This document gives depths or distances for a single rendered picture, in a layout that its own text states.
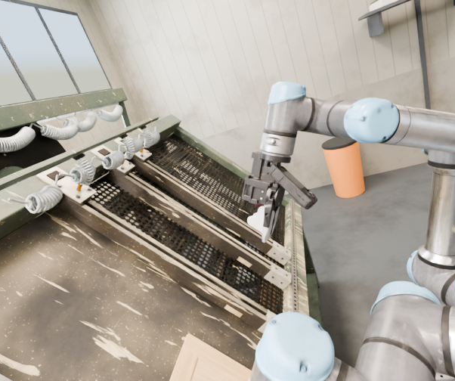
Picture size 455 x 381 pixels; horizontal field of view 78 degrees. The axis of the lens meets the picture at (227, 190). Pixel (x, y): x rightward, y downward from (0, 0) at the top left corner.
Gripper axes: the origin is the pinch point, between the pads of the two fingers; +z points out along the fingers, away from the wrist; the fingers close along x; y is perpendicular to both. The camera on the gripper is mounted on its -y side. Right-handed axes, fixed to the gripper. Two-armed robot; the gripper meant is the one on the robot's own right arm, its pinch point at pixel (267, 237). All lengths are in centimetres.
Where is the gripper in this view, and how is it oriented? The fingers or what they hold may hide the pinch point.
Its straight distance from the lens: 69.7
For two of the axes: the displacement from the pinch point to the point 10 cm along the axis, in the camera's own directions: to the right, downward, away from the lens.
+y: -8.8, -2.4, 4.0
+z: -1.5, 9.6, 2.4
